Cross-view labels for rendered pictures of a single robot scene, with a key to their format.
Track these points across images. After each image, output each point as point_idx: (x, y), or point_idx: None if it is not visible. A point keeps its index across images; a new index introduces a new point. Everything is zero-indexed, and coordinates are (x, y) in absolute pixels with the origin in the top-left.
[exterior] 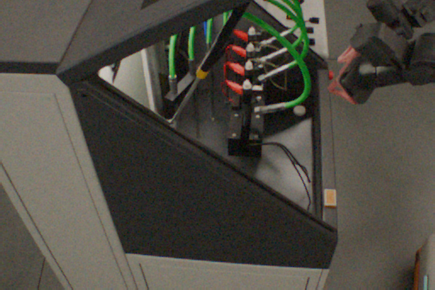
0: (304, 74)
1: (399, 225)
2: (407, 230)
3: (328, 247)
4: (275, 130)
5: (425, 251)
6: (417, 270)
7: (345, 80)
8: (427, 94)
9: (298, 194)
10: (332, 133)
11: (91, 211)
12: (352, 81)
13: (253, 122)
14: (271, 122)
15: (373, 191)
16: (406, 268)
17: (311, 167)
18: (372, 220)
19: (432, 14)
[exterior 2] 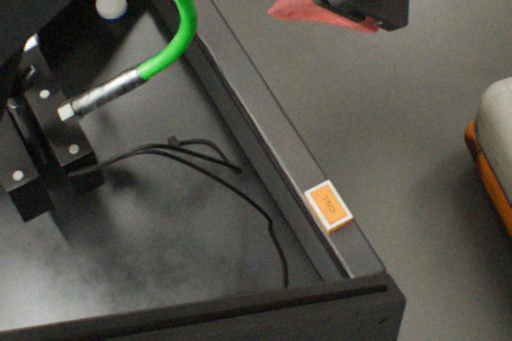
0: None
1: (395, 94)
2: (416, 96)
3: (389, 321)
4: (86, 84)
5: (491, 132)
6: (490, 175)
7: None
8: None
9: (231, 214)
10: (237, 40)
11: None
12: None
13: (45, 116)
14: (64, 70)
15: (303, 50)
16: (458, 175)
17: (220, 134)
18: (335, 113)
19: None
